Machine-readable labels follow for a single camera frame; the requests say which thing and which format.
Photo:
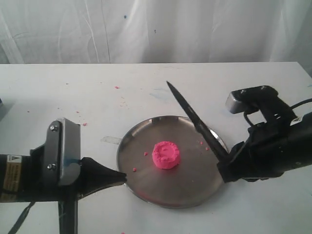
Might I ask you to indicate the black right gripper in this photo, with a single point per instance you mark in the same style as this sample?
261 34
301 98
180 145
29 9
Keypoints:
271 159

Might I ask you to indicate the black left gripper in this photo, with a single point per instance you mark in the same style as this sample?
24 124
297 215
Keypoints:
21 181

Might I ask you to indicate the black knife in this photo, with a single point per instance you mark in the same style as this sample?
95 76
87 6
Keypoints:
219 151

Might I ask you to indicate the pink dough lump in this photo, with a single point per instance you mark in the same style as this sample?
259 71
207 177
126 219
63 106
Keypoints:
166 155

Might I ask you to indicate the round steel plate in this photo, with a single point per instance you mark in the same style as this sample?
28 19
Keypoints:
193 181

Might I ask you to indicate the white plastic backdrop sheet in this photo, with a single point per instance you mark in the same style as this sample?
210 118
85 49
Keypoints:
155 31

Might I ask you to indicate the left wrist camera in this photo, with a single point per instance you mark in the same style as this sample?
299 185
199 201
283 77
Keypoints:
61 160

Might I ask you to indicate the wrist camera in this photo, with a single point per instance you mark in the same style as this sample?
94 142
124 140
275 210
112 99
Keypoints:
61 160
261 98

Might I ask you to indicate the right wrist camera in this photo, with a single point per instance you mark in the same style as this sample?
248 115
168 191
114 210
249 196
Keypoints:
261 98

